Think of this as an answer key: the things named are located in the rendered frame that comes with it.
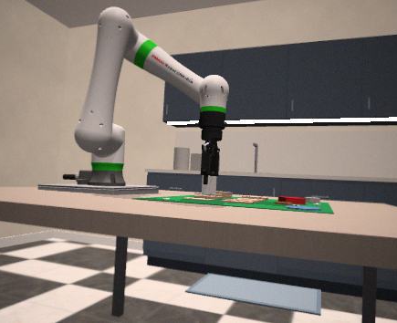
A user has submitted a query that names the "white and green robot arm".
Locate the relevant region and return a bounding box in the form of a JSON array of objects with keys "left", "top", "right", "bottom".
[{"left": 63, "top": 7, "right": 229, "bottom": 186}]

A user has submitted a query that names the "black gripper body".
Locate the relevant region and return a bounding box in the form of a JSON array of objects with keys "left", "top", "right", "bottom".
[{"left": 201, "top": 129, "right": 223, "bottom": 154}]

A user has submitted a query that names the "green cloth mat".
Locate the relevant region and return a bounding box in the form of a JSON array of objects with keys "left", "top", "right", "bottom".
[{"left": 132, "top": 195, "right": 334, "bottom": 214}]

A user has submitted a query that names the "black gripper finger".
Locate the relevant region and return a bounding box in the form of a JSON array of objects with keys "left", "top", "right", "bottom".
[
  {"left": 210, "top": 146, "right": 220, "bottom": 193},
  {"left": 201, "top": 142, "right": 215, "bottom": 194}
]

